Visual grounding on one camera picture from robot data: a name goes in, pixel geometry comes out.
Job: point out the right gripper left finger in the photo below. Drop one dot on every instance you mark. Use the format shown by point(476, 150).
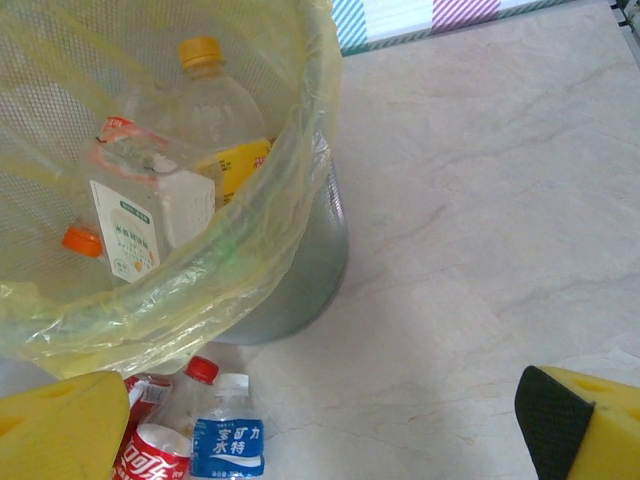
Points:
point(55, 430)

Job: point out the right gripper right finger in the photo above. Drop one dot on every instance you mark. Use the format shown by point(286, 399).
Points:
point(600, 435)

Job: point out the red cola label bottle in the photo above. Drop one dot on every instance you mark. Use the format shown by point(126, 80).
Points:
point(155, 450)

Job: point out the small blue label water bottle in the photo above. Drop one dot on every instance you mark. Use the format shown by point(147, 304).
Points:
point(227, 445)

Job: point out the clear bottle white label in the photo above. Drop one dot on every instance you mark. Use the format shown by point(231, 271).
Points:
point(130, 235)

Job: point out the yellow label juice bottle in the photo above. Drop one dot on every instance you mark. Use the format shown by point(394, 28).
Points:
point(220, 110)

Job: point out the yellow plastic bin liner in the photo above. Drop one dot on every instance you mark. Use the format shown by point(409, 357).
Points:
point(175, 300)

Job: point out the grey mesh waste bin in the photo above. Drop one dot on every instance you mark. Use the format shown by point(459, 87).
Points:
point(310, 280)

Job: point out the aluminium frame corner post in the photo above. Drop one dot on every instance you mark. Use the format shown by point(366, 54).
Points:
point(627, 12)

